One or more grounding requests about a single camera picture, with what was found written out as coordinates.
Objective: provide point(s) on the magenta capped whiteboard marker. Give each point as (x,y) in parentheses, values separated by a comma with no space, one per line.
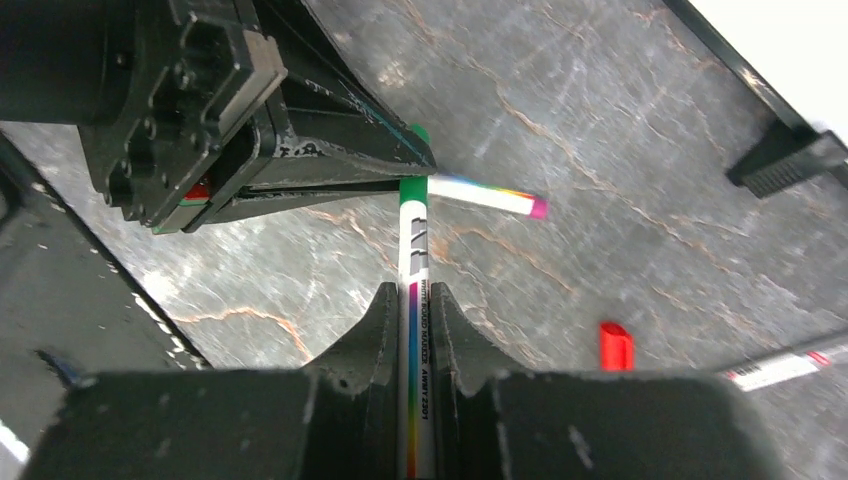
(464,190)

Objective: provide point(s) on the green capped whiteboard marker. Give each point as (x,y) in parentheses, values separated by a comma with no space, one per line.
(416,437)

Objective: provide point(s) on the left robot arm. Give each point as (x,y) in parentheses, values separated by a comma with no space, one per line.
(68,62)

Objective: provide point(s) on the green marker cap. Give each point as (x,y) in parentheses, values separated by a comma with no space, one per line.
(421,132)

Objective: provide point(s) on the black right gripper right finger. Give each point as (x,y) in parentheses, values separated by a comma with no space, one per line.
(497,419)

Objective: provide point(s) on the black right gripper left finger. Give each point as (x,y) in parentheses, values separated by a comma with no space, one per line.
(333,418)

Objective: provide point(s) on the black capped whiteboard marker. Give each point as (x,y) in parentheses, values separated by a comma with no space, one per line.
(788,364)

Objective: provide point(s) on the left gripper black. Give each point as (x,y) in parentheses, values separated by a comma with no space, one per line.
(200,70)

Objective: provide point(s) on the red capped whiteboard marker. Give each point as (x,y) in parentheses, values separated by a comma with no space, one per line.
(616,348)

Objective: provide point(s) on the white whiteboard black frame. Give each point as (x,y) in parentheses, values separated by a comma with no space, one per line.
(792,55)

